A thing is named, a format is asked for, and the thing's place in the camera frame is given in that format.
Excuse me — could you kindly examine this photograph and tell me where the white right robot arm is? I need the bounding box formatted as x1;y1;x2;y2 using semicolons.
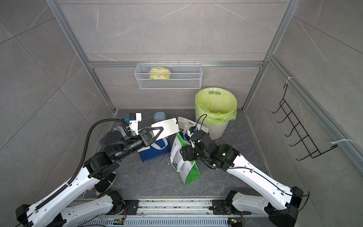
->
177;131;309;227

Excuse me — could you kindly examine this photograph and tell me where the black corrugated cable conduit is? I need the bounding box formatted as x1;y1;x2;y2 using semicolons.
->
34;118;131;211

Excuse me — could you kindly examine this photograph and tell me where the white wire mesh basket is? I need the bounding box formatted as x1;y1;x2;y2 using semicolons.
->
134;63;203;89

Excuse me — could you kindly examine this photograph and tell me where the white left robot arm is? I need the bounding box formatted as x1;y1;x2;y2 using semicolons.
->
16;127;168;227

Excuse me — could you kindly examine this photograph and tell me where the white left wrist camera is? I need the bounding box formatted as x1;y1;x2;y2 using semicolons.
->
125;113;142;135

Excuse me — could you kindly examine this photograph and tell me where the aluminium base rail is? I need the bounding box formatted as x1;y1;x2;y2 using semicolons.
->
56;197;296;227

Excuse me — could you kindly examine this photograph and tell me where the plush doll striped shirt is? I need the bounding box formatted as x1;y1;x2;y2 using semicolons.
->
88;172;116;196

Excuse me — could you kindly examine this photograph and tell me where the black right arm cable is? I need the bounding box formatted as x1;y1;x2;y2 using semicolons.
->
195;114;208;131

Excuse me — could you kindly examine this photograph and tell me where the white trash bin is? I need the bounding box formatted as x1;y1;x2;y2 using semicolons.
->
195;112;237;140

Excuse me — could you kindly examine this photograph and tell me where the blue white paper bag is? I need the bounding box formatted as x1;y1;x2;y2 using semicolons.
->
177;116;209;145
138;137;171;162

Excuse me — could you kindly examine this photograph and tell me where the green trash bag liner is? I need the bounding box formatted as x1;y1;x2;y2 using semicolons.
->
195;87;237;114

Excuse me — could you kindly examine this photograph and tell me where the green white paper bag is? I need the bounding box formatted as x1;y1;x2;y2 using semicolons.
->
170;133;200;185

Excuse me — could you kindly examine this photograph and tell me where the yellow wet wipes pack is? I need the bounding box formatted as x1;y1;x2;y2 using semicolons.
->
149;66;171;80

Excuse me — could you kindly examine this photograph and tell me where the black wire hook rack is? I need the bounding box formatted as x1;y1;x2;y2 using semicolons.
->
271;84;338;161

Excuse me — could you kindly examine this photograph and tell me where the receipt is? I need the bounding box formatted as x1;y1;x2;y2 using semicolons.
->
151;118;180;139

